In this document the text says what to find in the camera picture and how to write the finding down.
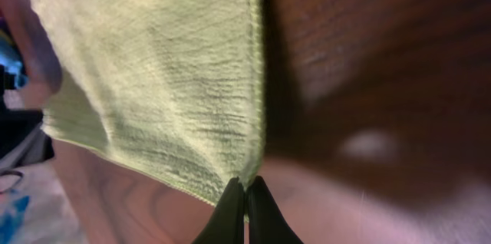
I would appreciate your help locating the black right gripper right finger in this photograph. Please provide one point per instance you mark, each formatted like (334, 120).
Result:
(266, 222)

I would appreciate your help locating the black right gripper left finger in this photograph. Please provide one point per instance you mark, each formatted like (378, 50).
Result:
(226, 224)

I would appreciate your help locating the light green microfiber cloth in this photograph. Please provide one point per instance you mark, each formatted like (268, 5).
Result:
(172, 89)

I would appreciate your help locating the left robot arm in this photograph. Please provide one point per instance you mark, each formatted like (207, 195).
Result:
(23, 142)

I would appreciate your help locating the blue folded cloth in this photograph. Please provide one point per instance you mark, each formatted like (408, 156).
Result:
(12, 62)

